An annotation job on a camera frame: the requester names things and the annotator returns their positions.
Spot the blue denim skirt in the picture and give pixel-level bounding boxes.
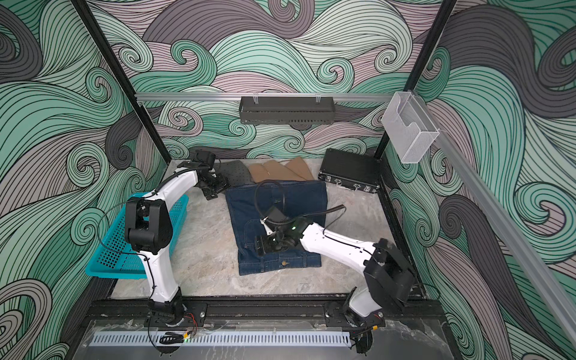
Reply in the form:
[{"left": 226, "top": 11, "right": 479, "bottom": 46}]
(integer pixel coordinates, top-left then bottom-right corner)
[{"left": 224, "top": 179, "right": 329, "bottom": 276}]

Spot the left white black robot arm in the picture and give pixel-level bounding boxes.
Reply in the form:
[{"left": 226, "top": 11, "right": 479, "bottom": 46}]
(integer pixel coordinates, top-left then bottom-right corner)
[{"left": 124, "top": 150, "right": 230, "bottom": 327}]

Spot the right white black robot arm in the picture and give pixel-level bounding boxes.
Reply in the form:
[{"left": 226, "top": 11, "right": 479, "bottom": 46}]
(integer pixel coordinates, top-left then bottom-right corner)
[{"left": 253, "top": 180, "right": 416, "bottom": 318}]

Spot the grey dotted skirt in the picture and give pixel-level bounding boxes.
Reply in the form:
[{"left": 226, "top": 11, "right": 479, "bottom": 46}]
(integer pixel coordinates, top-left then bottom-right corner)
[{"left": 216, "top": 160, "right": 254, "bottom": 188}]

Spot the tan brown skirt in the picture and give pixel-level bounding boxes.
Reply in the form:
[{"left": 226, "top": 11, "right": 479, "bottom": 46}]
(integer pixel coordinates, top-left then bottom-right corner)
[{"left": 247, "top": 157, "right": 315, "bottom": 183}]

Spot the black hard case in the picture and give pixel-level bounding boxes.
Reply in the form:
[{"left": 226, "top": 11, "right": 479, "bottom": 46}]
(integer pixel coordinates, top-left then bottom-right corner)
[{"left": 318, "top": 148, "right": 380, "bottom": 194}]

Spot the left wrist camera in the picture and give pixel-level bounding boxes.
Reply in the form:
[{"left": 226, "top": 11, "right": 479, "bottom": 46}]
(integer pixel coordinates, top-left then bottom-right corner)
[{"left": 191, "top": 150, "right": 216, "bottom": 170}]

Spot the black perforated wall shelf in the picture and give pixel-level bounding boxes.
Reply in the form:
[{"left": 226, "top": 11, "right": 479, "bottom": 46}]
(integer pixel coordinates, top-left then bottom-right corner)
[{"left": 238, "top": 97, "right": 336, "bottom": 125}]

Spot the aluminium back rail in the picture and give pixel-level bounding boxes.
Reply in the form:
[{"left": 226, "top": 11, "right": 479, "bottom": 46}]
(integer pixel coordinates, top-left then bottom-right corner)
[{"left": 135, "top": 91, "right": 393, "bottom": 103}]

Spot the aluminium rail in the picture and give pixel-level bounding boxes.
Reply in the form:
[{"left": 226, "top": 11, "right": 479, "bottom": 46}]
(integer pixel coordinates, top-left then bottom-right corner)
[
  {"left": 135, "top": 91, "right": 393, "bottom": 103},
  {"left": 411, "top": 91, "right": 576, "bottom": 347}
]

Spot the black right corner post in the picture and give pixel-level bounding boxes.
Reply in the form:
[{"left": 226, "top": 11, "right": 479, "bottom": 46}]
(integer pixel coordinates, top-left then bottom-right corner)
[{"left": 374, "top": 1, "right": 457, "bottom": 161}]

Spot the black corner post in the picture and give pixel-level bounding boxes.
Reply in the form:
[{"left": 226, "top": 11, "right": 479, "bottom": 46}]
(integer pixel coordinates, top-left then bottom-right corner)
[
  {"left": 70, "top": 0, "right": 172, "bottom": 164},
  {"left": 374, "top": 1, "right": 457, "bottom": 161}
]

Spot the clear plastic wall bin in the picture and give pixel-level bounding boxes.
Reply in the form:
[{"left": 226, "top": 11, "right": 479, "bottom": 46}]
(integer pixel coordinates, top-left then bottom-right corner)
[{"left": 382, "top": 91, "right": 440, "bottom": 164}]

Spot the white slotted cable duct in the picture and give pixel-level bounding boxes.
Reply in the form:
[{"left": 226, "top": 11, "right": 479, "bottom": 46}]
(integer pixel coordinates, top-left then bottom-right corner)
[{"left": 88, "top": 331, "right": 351, "bottom": 348}]

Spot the black left corner post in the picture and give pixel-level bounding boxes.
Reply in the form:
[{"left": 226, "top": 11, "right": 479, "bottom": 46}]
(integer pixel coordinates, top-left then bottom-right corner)
[{"left": 70, "top": 0, "right": 172, "bottom": 164}]

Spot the aluminium right rail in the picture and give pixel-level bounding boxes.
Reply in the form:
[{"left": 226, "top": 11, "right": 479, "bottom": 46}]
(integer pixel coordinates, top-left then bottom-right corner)
[{"left": 411, "top": 91, "right": 576, "bottom": 347}]

